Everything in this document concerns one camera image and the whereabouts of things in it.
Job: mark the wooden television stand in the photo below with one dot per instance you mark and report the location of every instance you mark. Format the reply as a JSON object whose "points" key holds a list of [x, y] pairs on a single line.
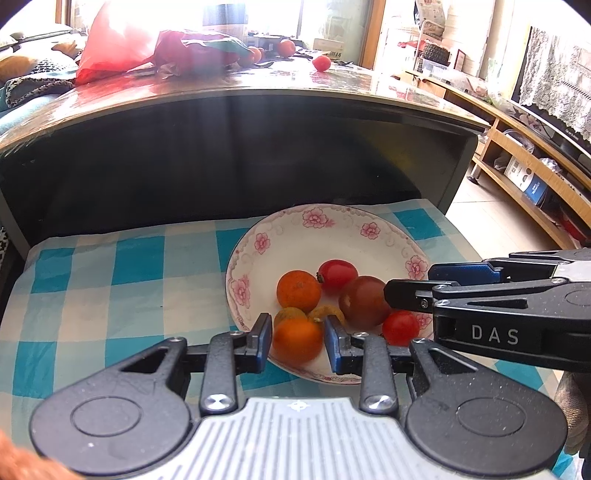
{"points": [[521, 184]]}

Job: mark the white plate with pink flowers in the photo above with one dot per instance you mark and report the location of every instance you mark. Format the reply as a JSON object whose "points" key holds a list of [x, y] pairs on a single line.
{"points": [[323, 240]]}

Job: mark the blue white checked tablecloth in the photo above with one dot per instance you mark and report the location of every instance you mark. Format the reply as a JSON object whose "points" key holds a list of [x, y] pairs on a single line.
{"points": [[115, 286]]}

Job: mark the red plastic bag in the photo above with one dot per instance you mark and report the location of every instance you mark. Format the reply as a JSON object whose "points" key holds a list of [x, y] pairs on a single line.
{"points": [[115, 41]]}

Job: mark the orange-brown fuzzy cloth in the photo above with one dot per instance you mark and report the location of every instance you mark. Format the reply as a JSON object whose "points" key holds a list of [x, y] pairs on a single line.
{"points": [[27, 459]]}

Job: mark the orange-red round fruit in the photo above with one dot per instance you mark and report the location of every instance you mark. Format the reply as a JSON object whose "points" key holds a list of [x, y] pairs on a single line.
{"points": [[286, 47]]}

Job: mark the grey sofa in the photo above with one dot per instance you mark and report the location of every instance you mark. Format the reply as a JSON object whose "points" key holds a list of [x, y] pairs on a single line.
{"points": [[27, 39]]}

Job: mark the dark coffee table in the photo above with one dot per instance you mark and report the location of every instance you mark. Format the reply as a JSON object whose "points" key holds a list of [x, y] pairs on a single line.
{"points": [[231, 152]]}

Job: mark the oval red tomato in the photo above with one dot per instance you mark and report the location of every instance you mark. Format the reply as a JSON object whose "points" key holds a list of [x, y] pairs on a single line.
{"points": [[337, 274]]}

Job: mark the small red tomato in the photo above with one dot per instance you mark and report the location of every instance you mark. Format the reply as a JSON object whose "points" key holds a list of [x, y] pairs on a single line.
{"points": [[320, 63]]}

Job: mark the red and green bag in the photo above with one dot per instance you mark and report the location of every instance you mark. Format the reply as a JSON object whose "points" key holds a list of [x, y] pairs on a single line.
{"points": [[198, 50]]}

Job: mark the white lace cover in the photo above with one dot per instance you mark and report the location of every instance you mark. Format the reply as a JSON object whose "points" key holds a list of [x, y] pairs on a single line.
{"points": [[554, 78]]}

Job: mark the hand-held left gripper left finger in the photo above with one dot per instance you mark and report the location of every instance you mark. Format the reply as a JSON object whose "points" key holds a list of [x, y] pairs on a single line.
{"points": [[263, 336]]}

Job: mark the orange mandarin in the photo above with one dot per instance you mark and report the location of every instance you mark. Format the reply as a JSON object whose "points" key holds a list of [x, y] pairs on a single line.
{"points": [[298, 340], [298, 290]]}

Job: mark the round red cherry tomato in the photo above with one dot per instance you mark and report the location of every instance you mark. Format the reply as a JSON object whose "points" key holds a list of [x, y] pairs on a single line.
{"points": [[400, 327]]}

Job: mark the person's right hand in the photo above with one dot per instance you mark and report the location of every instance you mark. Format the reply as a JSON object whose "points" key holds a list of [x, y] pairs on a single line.
{"points": [[572, 406]]}

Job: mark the dark red-brown tomato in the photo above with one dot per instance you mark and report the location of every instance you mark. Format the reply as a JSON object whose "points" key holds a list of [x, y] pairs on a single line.
{"points": [[364, 302]]}

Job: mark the blue and white box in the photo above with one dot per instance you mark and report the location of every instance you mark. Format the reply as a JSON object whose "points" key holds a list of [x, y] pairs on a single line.
{"points": [[526, 177]]}

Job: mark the dark patterned cushion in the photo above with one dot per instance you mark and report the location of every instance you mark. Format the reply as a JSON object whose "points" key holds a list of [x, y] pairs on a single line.
{"points": [[34, 83]]}

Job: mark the white storage rack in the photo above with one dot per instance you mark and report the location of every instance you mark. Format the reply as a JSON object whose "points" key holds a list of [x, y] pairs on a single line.
{"points": [[418, 46]]}

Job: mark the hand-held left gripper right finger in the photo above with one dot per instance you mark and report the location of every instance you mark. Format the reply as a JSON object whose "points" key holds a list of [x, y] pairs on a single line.
{"points": [[331, 344]]}

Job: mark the mustard cushion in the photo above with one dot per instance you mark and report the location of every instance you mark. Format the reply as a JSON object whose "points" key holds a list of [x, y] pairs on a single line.
{"points": [[18, 64]]}

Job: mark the dark woven basket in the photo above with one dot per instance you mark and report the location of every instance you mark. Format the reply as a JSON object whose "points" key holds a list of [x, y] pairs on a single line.
{"points": [[436, 51]]}

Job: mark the black television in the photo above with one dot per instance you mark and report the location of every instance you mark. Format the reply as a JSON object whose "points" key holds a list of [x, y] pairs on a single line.
{"points": [[561, 129]]}

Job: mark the small orange fruit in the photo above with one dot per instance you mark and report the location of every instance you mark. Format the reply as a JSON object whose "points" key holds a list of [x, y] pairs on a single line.
{"points": [[255, 55]]}

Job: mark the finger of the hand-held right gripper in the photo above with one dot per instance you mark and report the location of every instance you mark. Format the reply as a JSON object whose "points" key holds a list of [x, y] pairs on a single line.
{"points": [[461, 273], [406, 294]]}

